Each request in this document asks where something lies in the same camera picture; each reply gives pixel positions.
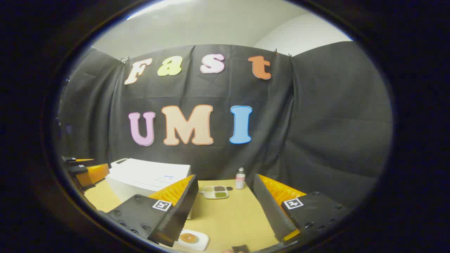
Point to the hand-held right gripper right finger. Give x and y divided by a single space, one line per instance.
269 211

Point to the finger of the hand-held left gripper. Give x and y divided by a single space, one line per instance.
93 174
70 161

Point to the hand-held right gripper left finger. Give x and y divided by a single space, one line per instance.
182 207

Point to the glazed donut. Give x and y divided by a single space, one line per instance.
189 238

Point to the white microwave oven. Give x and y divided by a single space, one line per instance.
140 175

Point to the divided tray of grains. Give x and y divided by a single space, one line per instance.
216 192

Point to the white square plate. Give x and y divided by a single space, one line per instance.
203 242

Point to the small pink label bottle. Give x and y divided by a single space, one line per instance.
240 181

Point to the black backdrop cloth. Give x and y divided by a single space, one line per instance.
316 123

